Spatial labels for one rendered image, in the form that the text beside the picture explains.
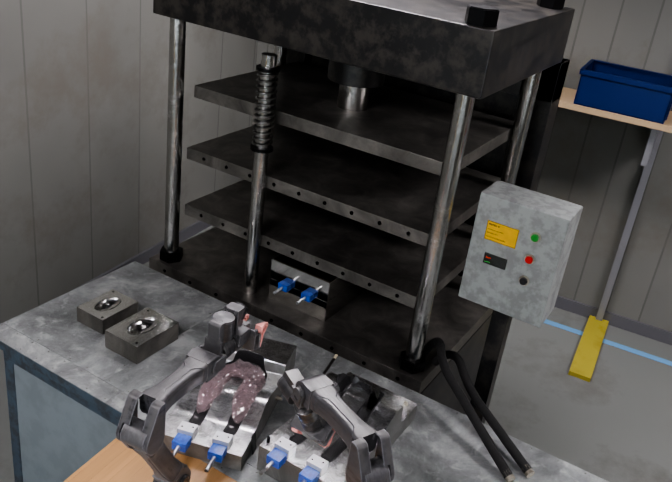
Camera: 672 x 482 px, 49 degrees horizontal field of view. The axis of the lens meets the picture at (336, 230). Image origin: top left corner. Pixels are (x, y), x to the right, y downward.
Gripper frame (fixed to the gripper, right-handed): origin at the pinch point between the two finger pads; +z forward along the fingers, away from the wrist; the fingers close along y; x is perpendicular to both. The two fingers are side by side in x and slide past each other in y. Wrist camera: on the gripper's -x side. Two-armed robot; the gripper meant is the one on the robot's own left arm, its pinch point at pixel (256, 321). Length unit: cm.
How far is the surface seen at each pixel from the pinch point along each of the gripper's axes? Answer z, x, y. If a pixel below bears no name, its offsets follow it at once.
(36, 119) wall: 96, 5, 183
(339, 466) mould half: -5.9, 30.6, -33.7
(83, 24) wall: 127, -37, 183
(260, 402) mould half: 4.3, 29.9, -1.9
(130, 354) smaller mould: 8, 37, 50
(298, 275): 72, 24, 23
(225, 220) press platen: 77, 13, 61
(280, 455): -12.7, 29.4, -18.7
